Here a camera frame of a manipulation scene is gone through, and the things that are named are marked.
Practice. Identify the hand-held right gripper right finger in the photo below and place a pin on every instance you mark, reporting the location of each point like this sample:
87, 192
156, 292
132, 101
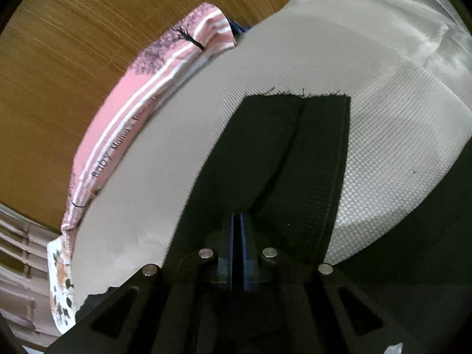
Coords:
245, 250

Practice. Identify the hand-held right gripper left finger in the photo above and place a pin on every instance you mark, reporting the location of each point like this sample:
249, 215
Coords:
232, 250

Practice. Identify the black pants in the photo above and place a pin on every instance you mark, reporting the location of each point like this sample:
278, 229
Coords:
295, 162

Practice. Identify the pink striped pillow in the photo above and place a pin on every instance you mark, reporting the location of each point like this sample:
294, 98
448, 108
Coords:
121, 118

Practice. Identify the white floral cloth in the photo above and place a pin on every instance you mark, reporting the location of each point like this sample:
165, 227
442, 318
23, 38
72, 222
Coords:
61, 284

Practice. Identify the white slatted furniture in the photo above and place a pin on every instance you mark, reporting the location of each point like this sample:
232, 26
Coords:
22, 258

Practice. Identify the beige woven bed cover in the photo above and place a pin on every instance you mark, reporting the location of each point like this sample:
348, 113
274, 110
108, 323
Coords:
295, 44

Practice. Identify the blue cloth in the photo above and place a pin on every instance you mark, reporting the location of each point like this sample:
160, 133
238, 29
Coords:
236, 26

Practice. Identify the wooden headboard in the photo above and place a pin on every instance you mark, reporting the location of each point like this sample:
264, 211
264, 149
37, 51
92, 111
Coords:
92, 25

